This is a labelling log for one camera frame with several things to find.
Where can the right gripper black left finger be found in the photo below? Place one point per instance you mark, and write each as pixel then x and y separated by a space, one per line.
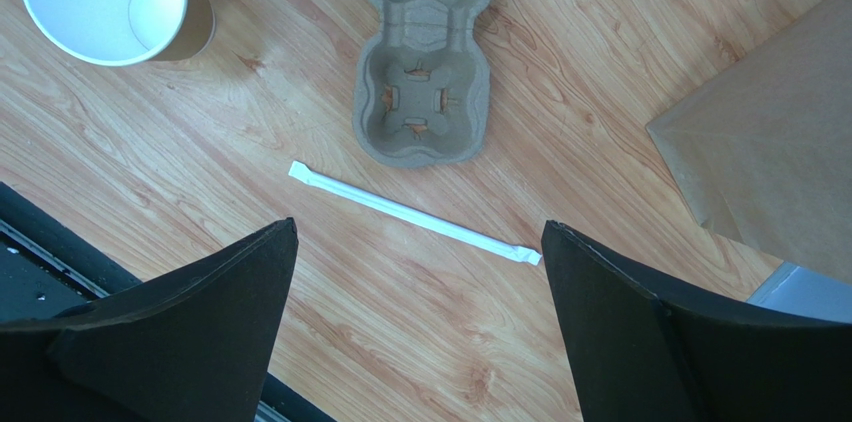
pixel 191 345

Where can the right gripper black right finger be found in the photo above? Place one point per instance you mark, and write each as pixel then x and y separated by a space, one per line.
pixel 646 346

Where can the white paper wrapped straw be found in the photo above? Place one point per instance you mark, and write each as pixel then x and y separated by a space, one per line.
pixel 519 254

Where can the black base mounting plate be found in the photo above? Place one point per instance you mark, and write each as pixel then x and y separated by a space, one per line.
pixel 46 267

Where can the brown paper bag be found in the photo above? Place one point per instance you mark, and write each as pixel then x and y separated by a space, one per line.
pixel 762 152

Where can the grey pulp cup carrier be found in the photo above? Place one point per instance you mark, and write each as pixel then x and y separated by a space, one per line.
pixel 422 85

